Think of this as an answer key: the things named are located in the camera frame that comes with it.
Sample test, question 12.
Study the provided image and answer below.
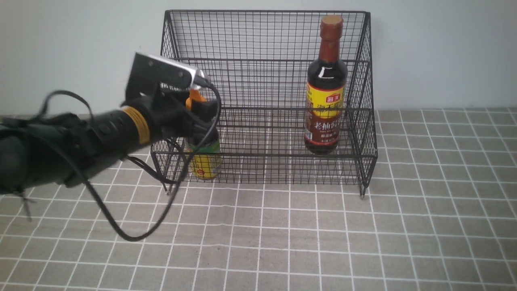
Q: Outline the grey grid-pattern tablecloth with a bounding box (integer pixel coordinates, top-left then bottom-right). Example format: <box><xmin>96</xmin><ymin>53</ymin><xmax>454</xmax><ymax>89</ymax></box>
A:
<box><xmin>1</xmin><ymin>108</ymin><xmax>516</xmax><ymax>291</ymax></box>

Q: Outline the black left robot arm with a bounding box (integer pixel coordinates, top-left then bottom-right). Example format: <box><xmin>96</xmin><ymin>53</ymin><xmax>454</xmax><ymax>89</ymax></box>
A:
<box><xmin>0</xmin><ymin>89</ymin><xmax>221</xmax><ymax>194</ymax></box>

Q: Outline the dark soy sauce bottle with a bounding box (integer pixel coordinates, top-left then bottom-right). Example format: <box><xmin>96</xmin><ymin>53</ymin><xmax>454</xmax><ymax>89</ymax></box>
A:
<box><xmin>303</xmin><ymin>15</ymin><xmax>348</xmax><ymax>155</ymax></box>

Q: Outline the small orange-capped sauce bottle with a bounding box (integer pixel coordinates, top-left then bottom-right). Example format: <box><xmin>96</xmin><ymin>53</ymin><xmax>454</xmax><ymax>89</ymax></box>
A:
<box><xmin>186</xmin><ymin>90</ymin><xmax>222</xmax><ymax>180</ymax></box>

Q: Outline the black wire mesh rack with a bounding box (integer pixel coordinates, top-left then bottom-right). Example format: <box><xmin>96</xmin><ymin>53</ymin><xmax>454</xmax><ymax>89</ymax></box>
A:
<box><xmin>161</xmin><ymin>9</ymin><xmax>378</xmax><ymax>197</ymax></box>

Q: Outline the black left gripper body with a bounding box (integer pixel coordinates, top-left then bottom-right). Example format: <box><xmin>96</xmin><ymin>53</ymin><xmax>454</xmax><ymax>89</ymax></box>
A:
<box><xmin>151</xmin><ymin>88</ymin><xmax>219</xmax><ymax>140</ymax></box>

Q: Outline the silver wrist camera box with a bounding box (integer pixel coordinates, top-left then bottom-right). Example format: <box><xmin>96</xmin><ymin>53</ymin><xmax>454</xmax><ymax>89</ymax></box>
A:
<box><xmin>125</xmin><ymin>52</ymin><xmax>210</xmax><ymax>101</ymax></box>

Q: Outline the black camera cable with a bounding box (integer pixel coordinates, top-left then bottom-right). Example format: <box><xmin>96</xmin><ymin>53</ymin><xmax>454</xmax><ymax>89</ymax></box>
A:
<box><xmin>16</xmin><ymin>79</ymin><xmax>223</xmax><ymax>242</ymax></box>

